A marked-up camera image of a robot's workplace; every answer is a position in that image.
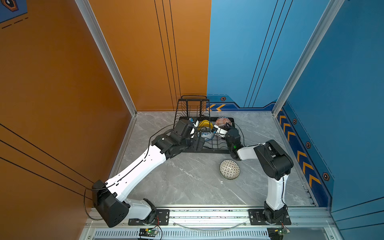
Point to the yellow bowl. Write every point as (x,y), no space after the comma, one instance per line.
(205,124)

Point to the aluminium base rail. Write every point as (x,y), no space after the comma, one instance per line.
(218,223)

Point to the brown patterned bowl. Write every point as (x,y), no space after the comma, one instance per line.
(229,169)

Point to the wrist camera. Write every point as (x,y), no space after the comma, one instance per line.
(219,131)
(195,123)

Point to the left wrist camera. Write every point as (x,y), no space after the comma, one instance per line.
(195,123)

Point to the aluminium corner post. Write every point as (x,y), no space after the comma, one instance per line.
(101,42)
(328,16)

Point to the aluminium left corner post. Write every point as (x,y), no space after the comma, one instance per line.
(101,42)

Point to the blue floral bowl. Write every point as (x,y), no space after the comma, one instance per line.
(208,136)

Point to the black wire dish rack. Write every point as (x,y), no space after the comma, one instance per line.
(200,107)

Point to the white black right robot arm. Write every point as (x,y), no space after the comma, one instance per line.
(276,164)

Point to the orange patterned bowl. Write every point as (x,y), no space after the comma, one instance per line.
(223,121)

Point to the left green circuit board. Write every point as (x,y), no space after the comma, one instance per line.
(148,233)

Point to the green circuit board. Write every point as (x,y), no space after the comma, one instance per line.
(148,233)
(278,233)

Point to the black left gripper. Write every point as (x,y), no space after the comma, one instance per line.
(194,144)

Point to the aluminium right corner post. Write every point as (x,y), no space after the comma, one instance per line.
(328,16)

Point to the right green circuit board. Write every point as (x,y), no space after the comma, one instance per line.
(278,233)

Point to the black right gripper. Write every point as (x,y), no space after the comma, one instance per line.
(230,130)

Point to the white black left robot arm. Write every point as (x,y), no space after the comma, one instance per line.
(110,198)

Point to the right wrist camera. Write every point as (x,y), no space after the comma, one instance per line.
(219,131)

